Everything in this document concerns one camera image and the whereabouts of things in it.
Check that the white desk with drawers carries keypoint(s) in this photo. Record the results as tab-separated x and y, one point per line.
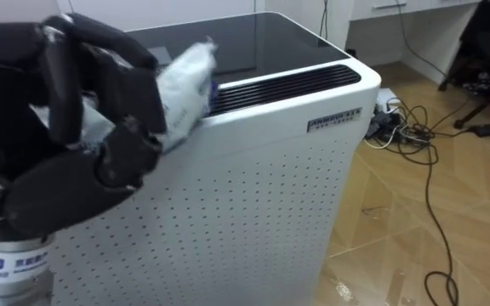
415	25

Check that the white plastic packet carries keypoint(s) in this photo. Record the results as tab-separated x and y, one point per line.
183	93

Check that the black office chair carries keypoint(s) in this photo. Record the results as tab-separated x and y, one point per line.
489	47

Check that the white power strip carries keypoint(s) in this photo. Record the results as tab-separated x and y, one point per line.
384	100

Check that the white air purifier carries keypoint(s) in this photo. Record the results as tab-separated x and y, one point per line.
249	191

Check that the black power adapter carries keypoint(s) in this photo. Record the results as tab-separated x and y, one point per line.
485	130

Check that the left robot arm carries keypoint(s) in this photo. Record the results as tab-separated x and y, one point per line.
11	272

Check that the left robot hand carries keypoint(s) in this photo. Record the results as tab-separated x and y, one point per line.
58	191

